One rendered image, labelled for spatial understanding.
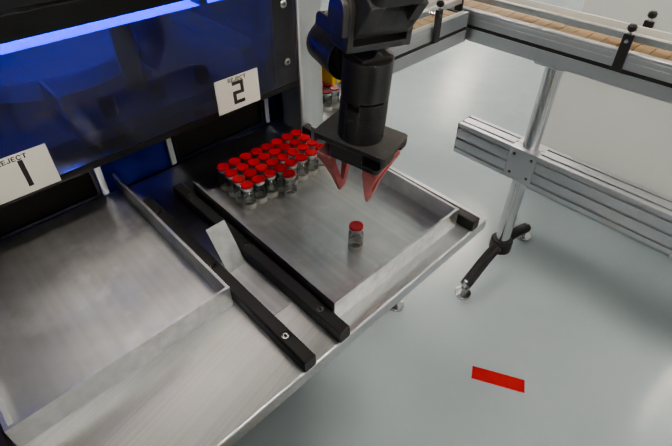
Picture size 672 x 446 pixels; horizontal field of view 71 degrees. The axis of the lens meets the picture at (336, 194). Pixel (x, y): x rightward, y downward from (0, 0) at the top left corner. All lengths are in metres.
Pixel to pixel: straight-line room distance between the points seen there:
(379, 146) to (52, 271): 0.49
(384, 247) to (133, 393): 0.37
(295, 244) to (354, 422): 0.90
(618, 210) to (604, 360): 0.52
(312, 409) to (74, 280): 0.96
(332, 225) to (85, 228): 0.38
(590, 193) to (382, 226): 0.95
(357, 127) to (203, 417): 0.36
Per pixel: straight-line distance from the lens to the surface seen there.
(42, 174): 0.74
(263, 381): 0.58
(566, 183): 1.60
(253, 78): 0.84
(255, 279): 0.67
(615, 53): 1.40
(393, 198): 0.79
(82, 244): 0.80
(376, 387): 1.58
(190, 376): 0.60
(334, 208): 0.77
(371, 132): 0.56
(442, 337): 1.71
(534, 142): 1.62
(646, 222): 1.58
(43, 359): 0.68
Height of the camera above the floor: 1.38
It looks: 39 degrees down
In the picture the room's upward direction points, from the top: straight up
